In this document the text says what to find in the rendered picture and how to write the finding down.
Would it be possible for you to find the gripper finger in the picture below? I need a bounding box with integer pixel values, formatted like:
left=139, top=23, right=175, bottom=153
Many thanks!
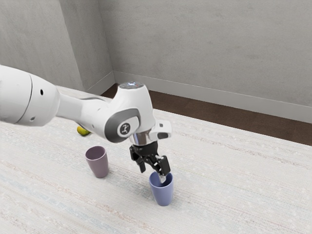
left=136, top=158, right=147, bottom=174
left=151, top=155, right=171, bottom=184

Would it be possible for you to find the blue cup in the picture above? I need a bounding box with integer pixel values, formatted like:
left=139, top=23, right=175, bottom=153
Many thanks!
left=149, top=171, right=174, bottom=207

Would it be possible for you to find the mauve cup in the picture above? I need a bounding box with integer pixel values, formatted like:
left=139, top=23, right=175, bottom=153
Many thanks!
left=85, top=146, right=109, bottom=179

